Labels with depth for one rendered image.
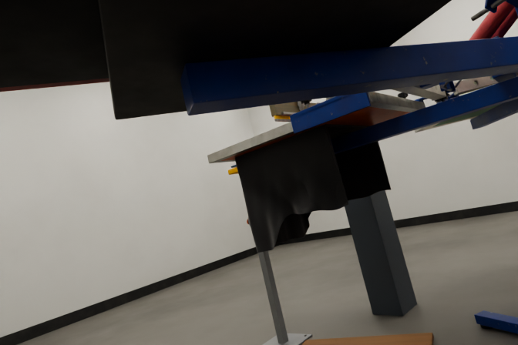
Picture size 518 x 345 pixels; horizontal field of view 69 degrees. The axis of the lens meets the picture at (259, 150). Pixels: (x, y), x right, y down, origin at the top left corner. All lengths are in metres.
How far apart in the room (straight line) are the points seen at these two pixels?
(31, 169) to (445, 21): 5.18
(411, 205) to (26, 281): 4.62
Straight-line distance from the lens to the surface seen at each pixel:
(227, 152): 1.59
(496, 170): 5.29
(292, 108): 1.68
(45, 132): 4.80
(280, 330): 2.15
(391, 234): 2.25
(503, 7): 1.40
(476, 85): 1.86
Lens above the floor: 0.71
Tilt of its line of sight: 8 degrees up
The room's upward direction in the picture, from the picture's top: 13 degrees counter-clockwise
